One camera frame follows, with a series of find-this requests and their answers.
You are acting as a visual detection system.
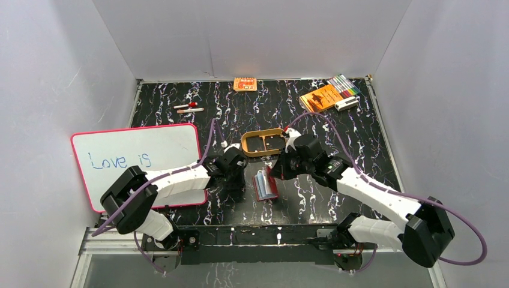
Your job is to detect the red capped white marker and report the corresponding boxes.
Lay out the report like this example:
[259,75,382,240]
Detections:
[173,102,197,110]

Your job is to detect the orange yellow book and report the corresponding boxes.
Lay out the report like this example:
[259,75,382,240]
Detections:
[298,85,345,113]

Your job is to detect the small orange spiral notepad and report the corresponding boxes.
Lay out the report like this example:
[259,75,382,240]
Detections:
[233,77,257,92]

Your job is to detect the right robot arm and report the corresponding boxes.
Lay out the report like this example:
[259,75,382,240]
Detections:
[270,128,455,268]

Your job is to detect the red leather card holder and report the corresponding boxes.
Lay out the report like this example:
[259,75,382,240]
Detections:
[252,166,279,202]

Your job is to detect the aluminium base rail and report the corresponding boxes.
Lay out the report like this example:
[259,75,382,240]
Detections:
[71,224,445,287]

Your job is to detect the tan oval tray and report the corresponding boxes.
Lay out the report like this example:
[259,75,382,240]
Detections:
[241,128,284,158]

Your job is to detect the pack of coloured markers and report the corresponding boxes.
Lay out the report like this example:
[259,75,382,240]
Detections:
[327,74,361,98]

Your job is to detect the black VIP card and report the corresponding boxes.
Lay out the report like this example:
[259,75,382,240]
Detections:
[264,134,286,151]

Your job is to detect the orange capped white marker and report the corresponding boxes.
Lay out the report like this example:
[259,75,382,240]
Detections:
[177,107,205,114]

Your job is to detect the white stapler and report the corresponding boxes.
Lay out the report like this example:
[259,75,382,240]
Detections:
[334,96,358,112]

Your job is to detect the pink framed whiteboard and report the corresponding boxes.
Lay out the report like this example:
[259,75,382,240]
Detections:
[71,123,201,212]

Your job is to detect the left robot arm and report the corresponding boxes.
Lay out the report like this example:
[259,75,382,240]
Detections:
[95,145,247,250]

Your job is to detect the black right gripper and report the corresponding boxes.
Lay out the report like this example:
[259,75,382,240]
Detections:
[269,146,314,181]

